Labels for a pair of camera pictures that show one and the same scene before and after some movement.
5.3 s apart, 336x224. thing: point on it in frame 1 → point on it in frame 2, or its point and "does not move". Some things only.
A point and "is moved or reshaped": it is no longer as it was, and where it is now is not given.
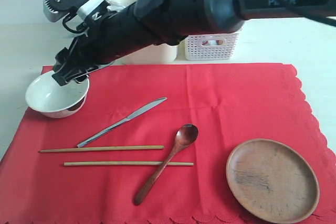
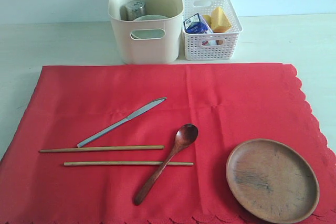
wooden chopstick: x=145 y=147 does not move
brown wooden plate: x=272 y=181 does not move
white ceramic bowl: x=44 y=95 is moved or reshaped
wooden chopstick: x=128 y=164 does not move
